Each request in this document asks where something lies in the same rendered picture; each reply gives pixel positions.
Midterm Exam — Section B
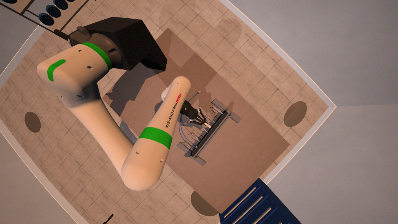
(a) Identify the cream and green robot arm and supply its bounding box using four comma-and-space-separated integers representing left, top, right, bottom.
37, 26, 191, 191

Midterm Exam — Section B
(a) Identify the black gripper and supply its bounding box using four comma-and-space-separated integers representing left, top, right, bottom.
185, 106, 211, 128

